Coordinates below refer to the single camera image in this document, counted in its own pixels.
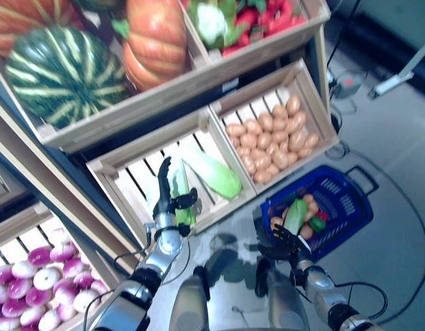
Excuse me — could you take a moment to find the small green pepper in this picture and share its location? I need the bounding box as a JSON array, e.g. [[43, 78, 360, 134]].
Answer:
[[308, 217, 327, 233]]

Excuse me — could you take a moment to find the blue plastic shopping basket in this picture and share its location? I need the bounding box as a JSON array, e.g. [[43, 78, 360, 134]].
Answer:
[[259, 165, 375, 263]]

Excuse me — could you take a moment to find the long black floor cable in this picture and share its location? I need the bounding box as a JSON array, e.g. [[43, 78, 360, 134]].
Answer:
[[331, 146, 425, 325]]

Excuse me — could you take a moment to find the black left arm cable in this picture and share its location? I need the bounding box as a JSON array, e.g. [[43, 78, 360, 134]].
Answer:
[[82, 250, 155, 331]]

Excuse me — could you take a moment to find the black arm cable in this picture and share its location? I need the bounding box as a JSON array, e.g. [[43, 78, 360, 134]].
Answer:
[[82, 250, 155, 331], [331, 281, 389, 320]]

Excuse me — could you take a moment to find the wooden slatted potato crate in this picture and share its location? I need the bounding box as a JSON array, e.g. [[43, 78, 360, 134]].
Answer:
[[208, 58, 341, 194]]

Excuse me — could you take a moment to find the white metal stand leg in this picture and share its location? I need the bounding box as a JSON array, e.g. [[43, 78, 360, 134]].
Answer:
[[367, 37, 425, 101]]

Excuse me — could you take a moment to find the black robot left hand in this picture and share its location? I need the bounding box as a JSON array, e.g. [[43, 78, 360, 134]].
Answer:
[[152, 156, 199, 238]]

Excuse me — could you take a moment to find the dark green squash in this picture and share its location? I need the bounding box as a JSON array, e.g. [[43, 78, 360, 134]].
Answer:
[[73, 0, 128, 12]]

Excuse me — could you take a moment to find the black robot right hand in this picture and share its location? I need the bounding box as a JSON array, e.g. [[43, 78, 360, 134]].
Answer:
[[257, 222, 314, 265]]

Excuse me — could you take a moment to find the long wooden display crate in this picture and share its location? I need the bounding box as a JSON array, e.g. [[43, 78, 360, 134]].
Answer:
[[0, 0, 333, 154]]

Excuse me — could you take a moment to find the black basket handle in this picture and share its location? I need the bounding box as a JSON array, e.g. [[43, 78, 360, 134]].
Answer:
[[346, 166, 379, 197]]

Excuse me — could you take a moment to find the silver robot leg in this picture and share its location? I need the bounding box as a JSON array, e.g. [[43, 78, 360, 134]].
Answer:
[[168, 265, 213, 331], [255, 257, 310, 331]]

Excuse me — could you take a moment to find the thin black hanging cable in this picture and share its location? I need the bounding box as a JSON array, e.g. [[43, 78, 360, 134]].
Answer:
[[326, 0, 362, 72]]

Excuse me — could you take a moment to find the wooden slatted cabbage crate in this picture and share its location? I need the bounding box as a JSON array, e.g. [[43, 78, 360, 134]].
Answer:
[[86, 106, 259, 236]]

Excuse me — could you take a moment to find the wooden slatted onion crate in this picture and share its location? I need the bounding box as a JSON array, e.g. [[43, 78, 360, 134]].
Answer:
[[0, 202, 131, 331]]

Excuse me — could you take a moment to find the green striped pumpkin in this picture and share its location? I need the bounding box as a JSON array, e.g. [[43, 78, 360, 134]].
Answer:
[[4, 25, 130, 129]]

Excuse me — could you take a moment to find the black cabinet base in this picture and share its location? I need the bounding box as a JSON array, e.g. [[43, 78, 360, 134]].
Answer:
[[331, 0, 425, 54]]

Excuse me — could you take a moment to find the wooden display shelf frame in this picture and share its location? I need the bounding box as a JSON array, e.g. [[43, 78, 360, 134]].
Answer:
[[0, 30, 333, 277]]

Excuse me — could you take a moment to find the silver robot right leg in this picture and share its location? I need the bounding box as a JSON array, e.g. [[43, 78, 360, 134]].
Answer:
[[255, 257, 310, 331]]

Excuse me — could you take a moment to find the silver robot left leg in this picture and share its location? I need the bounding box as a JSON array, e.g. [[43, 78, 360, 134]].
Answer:
[[168, 265, 213, 331]]

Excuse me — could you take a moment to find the white cauliflower with leaves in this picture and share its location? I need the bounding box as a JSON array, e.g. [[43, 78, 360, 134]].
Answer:
[[187, 0, 248, 50]]

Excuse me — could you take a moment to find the grey box with red button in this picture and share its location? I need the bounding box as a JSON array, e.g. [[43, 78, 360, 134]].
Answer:
[[330, 70, 364, 100]]

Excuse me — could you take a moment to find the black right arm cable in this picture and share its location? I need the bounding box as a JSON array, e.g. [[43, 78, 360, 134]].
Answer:
[[331, 281, 389, 320]]

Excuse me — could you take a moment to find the tall orange pumpkin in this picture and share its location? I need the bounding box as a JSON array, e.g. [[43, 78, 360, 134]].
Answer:
[[121, 0, 190, 92]]

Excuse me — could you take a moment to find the flat orange pumpkin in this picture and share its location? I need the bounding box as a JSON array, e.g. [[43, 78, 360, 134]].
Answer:
[[0, 0, 76, 58]]

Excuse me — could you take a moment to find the green napa cabbage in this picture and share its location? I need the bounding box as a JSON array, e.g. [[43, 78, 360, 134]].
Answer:
[[284, 199, 310, 234], [166, 158, 199, 229], [182, 144, 244, 199]]

